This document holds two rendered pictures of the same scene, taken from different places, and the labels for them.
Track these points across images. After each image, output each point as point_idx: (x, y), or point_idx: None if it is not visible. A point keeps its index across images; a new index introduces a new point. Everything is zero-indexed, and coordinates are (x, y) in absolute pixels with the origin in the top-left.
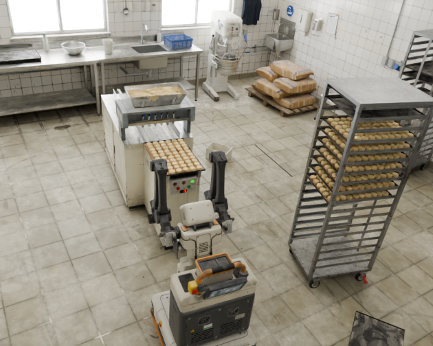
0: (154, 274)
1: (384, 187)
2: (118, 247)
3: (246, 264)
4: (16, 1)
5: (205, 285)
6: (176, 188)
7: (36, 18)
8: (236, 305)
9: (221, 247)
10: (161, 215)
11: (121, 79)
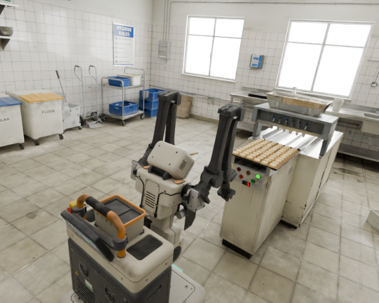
0: (187, 249)
1: None
2: (197, 216)
3: (160, 252)
4: (287, 64)
5: (96, 224)
6: (239, 175)
7: (296, 78)
8: (112, 289)
9: (272, 287)
10: (151, 149)
11: (346, 141)
